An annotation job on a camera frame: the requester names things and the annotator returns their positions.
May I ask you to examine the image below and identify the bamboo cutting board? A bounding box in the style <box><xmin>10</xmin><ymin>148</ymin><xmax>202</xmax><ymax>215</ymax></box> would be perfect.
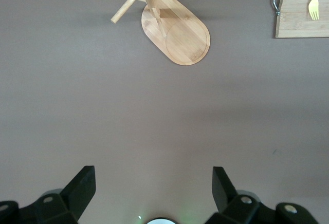
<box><xmin>272</xmin><ymin>0</ymin><xmax>329</xmax><ymax>39</ymax></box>

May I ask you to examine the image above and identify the wooden mug rack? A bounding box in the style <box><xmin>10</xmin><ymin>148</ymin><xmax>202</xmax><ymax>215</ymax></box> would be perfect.
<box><xmin>110</xmin><ymin>0</ymin><xmax>211</xmax><ymax>67</ymax></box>

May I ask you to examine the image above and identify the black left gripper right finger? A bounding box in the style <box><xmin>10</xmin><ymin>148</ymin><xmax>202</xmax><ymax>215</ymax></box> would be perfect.
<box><xmin>205</xmin><ymin>166</ymin><xmax>319</xmax><ymax>224</ymax></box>

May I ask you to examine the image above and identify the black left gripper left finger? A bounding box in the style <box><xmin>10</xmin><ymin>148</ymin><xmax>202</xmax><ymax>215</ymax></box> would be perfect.
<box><xmin>0</xmin><ymin>165</ymin><xmax>97</xmax><ymax>224</ymax></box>

